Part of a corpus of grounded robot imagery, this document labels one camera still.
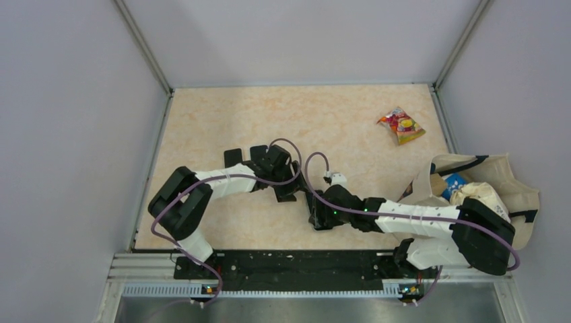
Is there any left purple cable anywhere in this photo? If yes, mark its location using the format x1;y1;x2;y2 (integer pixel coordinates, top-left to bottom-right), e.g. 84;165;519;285
150;138;303;307

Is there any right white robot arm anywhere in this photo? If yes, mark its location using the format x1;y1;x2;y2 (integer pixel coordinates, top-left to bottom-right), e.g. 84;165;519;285
309;184;520;277

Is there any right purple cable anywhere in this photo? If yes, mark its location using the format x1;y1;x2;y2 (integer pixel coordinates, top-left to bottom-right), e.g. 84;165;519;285
304;152;522;306

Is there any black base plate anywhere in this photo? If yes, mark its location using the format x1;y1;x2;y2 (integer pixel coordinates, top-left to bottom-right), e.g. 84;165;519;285
174;250;437;292

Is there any white paper wrapped bundle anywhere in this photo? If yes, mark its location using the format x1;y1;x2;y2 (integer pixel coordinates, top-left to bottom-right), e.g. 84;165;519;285
449;182;511;223

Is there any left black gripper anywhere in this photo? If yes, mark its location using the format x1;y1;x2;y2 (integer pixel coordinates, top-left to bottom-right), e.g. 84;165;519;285
270;160;312;203

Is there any colourful snack packet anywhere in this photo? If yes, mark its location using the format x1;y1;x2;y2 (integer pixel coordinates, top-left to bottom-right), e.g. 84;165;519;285
376;107;426;145

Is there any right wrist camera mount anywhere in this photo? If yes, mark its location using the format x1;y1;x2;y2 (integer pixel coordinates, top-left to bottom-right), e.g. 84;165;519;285
323;171;347;188

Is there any purple cable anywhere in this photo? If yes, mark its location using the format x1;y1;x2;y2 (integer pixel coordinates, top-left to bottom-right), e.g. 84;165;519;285
304;152;522;306
150;138;303;307

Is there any blue box in bag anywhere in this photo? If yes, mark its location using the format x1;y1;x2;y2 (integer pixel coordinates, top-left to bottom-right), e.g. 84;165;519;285
442;173;468;201

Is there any beige tote bag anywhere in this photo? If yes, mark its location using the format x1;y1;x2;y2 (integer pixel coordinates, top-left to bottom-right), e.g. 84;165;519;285
398;154;540;250

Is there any black phone white edge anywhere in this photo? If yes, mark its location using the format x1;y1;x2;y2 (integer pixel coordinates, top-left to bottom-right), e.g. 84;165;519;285
223;148;243;168

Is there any grey slotted cable duct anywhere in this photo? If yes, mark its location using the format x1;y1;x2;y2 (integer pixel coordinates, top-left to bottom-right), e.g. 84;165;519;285
122;283;423;299

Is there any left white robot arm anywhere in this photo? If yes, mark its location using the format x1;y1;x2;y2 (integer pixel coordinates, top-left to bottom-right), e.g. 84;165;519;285
147;145;303;278

